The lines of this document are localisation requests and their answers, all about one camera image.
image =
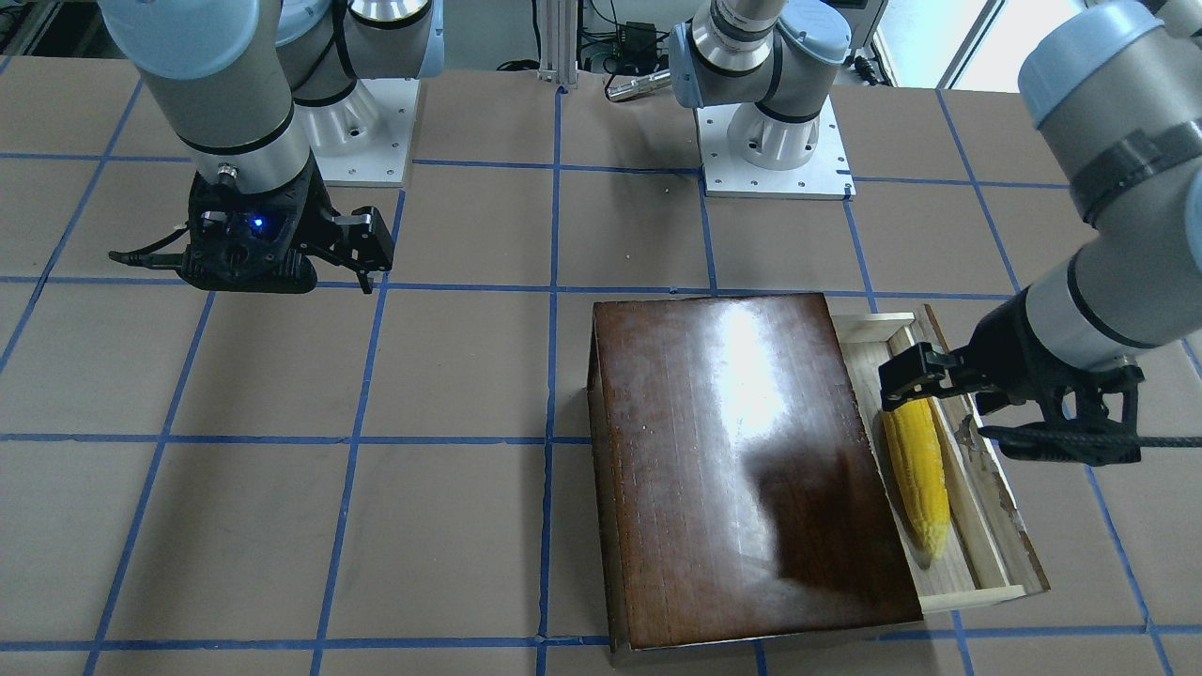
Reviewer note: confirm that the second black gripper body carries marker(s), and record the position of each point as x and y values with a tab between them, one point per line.
317	215

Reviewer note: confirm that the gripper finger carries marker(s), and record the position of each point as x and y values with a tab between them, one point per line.
359	242

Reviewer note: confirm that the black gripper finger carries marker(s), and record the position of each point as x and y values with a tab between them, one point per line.
922	371

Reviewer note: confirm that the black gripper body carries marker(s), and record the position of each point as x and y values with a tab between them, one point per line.
1010	349

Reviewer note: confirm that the yellow corn cob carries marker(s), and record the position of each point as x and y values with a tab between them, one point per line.
916	457

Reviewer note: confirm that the light wood drawer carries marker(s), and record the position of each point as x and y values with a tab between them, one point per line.
988	558

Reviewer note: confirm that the dark wooden drawer box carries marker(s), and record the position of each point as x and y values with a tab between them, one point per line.
738	496

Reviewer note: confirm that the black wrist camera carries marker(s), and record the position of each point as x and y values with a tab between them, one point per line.
228	251
1087	417

